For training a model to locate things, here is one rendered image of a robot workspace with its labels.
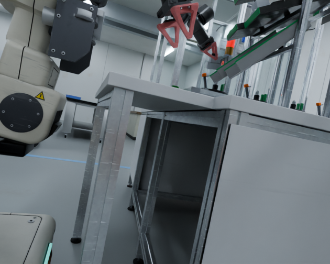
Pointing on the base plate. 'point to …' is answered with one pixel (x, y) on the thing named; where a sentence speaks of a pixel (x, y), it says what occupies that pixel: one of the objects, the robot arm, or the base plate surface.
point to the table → (155, 94)
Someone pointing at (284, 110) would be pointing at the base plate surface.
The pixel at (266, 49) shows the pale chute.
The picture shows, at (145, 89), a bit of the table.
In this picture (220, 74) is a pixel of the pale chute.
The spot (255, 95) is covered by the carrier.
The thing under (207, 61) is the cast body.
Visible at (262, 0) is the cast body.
